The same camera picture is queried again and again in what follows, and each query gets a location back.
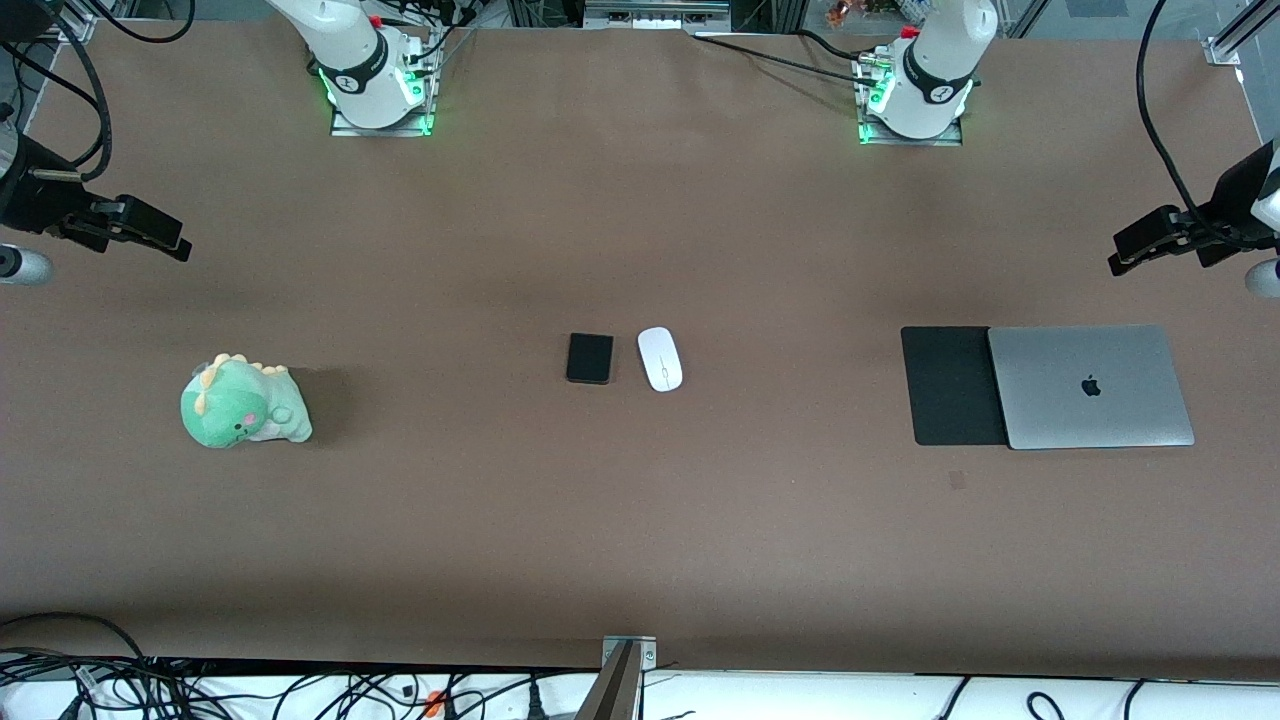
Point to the grey network device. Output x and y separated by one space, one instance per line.
655 12

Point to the small black square box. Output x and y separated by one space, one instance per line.
590 358

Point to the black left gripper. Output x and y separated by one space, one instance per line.
1231 203

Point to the green dinosaur plush toy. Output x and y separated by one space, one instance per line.
240 405

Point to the metal table edge bracket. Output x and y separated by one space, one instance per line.
645 652

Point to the silver laptop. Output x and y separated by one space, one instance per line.
1090 385

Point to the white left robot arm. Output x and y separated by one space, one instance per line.
935 60

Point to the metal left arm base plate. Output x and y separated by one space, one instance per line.
905 140

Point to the dark metal post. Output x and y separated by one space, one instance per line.
610 695

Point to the black mouse pad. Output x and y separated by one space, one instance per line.
945 385

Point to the aluminium frame profile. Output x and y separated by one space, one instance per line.
1235 40
70 25

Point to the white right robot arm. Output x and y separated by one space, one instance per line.
350 50

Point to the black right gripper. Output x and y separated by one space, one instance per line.
30 195

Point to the white computer mouse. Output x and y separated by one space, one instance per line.
660 358

